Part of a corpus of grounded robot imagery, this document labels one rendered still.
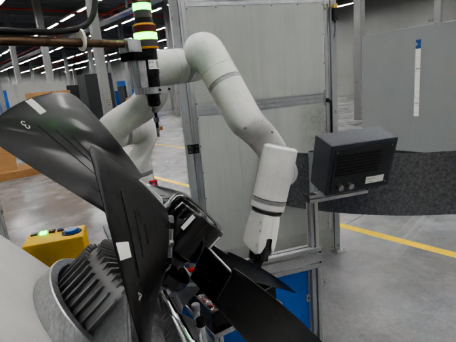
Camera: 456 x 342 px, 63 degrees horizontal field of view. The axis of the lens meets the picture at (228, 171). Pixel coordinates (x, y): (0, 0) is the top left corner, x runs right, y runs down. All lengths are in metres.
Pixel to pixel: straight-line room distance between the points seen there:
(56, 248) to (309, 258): 0.82
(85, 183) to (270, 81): 2.22
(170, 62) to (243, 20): 1.69
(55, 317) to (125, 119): 0.79
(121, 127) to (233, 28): 1.55
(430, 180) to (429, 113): 4.31
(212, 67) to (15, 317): 0.65
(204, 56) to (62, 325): 0.65
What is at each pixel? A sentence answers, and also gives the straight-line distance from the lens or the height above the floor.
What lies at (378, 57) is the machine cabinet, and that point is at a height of 1.65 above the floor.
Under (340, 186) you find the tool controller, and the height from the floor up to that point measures 1.08.
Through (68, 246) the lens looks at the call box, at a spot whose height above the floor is 1.05.
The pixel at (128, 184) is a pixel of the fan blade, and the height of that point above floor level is 1.35.
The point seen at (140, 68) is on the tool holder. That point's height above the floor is 1.49.
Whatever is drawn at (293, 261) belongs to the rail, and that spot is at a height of 0.83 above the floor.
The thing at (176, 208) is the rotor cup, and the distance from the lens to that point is 0.66.
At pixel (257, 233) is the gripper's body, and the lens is 0.90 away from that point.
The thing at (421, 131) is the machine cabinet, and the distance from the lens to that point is 6.91.
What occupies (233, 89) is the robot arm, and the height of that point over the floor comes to 1.44.
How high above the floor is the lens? 1.46
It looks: 13 degrees down
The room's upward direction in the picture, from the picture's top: 5 degrees counter-clockwise
